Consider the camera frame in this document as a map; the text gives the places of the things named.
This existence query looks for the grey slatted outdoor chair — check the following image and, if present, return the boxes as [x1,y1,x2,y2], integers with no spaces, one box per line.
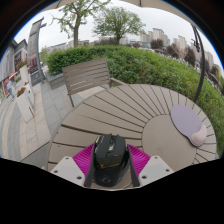
[62,58,126,108]

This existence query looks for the white planter with green plants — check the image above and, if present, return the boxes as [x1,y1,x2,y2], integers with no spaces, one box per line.
[17,59,30,86]

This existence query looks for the round bushy green tree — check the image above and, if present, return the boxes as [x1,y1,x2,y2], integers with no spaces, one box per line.
[93,6,147,45]

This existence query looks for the tall grey sign pylon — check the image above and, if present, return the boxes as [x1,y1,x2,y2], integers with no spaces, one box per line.
[27,17,48,87]

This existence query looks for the green trimmed hedge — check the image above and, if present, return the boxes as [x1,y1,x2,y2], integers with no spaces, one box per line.
[45,44,224,156]

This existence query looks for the grey shopfront building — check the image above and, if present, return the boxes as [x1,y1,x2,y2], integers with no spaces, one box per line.
[0,39,29,101]

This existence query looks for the distant high-rise buildings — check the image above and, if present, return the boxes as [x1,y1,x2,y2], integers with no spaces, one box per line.
[124,27,218,71]

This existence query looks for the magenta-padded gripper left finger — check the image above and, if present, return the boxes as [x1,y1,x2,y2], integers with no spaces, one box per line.
[50,142,96,188]

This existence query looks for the lavender mouse pad with wrist rest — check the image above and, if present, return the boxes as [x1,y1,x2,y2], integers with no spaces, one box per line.
[169,104,208,148]

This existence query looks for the black computer mouse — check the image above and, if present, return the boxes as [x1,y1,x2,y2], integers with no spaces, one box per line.
[92,133,131,188]

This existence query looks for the dark curved parasol pole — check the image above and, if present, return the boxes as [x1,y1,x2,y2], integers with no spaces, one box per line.
[191,24,206,104]

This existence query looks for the person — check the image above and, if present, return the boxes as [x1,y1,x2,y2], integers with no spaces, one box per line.
[6,79,16,101]

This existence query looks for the sparse-leaved tree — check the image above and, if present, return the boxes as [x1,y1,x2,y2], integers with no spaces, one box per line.
[51,0,111,48]

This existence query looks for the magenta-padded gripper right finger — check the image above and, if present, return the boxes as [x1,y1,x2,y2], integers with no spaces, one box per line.
[126,143,175,188]

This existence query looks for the white planter with orange flowers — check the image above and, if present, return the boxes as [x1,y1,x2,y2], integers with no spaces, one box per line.
[15,86,35,123]

